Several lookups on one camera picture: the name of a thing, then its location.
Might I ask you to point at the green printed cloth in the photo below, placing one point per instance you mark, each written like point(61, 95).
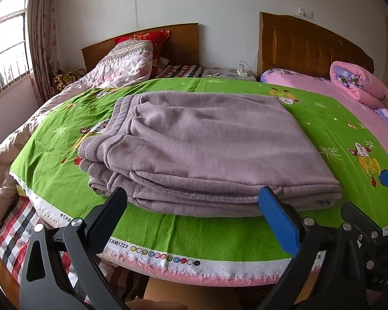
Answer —
point(326, 126)

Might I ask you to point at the nightstand with floral cover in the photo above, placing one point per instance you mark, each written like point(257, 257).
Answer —
point(220, 73)

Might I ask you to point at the purple pants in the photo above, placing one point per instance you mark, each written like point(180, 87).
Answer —
point(213, 148)

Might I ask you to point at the white power strip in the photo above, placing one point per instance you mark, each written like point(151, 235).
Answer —
point(242, 71)

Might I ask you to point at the white wall socket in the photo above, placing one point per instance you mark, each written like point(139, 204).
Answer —
point(305, 12)

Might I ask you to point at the right wooden headboard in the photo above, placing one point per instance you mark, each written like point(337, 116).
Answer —
point(310, 48)

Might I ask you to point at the barred window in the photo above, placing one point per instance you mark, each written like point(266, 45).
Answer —
point(6, 45)

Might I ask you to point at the red pillow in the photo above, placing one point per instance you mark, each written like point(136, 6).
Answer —
point(158, 43)

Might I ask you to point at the checked bed sheet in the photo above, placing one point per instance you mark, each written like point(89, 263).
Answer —
point(6, 232)

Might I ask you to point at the pale pink patterned quilt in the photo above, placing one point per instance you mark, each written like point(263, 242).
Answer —
point(126, 61)

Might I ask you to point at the patterned curtain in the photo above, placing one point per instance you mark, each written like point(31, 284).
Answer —
point(43, 38)

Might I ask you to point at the folded pink quilt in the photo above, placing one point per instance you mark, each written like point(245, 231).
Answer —
point(365, 84)

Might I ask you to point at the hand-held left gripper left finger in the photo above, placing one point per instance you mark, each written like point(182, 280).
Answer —
point(111, 214)

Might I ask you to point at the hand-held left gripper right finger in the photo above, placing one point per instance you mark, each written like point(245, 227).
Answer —
point(278, 218)

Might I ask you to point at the plain wooden headboard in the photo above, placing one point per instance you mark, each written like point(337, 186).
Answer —
point(181, 45)

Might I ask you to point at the pink bed sheet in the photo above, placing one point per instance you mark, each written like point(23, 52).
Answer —
point(313, 85)

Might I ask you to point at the cardboard box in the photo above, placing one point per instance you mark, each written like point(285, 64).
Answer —
point(197, 297)

